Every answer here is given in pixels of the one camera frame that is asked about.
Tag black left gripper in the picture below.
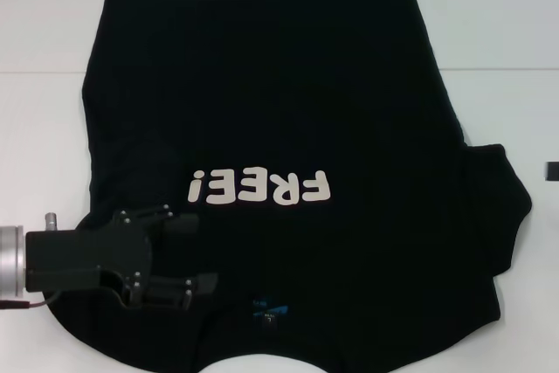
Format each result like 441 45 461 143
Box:
24 203 220 312

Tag black shirt with FREE print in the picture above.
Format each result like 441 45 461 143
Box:
45 0 534 373

